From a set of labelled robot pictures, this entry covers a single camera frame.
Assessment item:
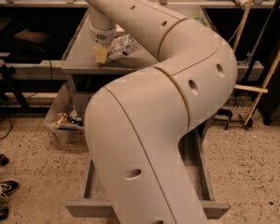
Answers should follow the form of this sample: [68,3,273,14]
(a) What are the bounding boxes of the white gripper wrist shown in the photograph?
[90,24,117,63]

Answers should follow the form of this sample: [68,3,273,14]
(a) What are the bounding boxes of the blue label plastic bottle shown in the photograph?
[107,35,142,62]

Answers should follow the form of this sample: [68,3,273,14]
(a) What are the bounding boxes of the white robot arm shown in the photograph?
[84,0,237,224]

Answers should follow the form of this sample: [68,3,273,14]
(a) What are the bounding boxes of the grey drawer cabinet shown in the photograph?
[61,4,235,135]

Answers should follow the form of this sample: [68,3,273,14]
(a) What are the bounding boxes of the open grey bottom drawer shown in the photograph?
[65,123,230,219]

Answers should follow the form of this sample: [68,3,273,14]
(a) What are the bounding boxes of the dark notebook on shelf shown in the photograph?
[14,29,49,44]

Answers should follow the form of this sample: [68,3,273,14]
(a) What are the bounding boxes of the clear plastic storage bin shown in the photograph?
[44,82,85,144]

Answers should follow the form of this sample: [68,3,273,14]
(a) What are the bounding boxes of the green chip bag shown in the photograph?
[190,15,207,26]

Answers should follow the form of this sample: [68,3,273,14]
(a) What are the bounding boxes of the black chair caster wheel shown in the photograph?
[0,154,9,166]

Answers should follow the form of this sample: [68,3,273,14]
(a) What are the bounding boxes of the black and white sneaker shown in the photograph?
[0,180,20,200]

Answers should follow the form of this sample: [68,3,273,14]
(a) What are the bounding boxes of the wooden stick frame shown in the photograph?
[234,0,280,128]

